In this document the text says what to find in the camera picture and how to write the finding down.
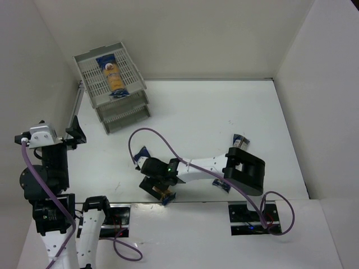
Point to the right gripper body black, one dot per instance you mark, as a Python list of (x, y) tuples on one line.
[(151, 186)]

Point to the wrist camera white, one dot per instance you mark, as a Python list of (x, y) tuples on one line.
[(41, 135), (140, 162)]

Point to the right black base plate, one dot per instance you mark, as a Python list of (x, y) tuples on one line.
[(246, 222)]

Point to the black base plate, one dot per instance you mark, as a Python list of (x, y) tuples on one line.
[(117, 220), (246, 222)]

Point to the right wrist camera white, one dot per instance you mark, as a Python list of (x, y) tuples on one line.
[(140, 162)]

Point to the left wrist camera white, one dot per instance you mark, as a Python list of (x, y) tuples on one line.
[(41, 135)]

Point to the grey three-tier tray shelf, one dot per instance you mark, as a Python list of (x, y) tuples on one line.
[(114, 113)]

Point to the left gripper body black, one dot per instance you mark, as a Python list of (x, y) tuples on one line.
[(74, 129)]

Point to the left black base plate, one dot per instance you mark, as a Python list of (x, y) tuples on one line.
[(117, 220)]

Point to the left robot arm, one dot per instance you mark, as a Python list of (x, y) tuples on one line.
[(44, 182)]

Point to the blue yellow spaghetti bag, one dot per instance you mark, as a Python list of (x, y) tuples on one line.
[(168, 195)]

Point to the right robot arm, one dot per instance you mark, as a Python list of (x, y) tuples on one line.
[(242, 171)]

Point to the aluminium frame rail left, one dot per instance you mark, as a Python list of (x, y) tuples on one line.
[(75, 110)]

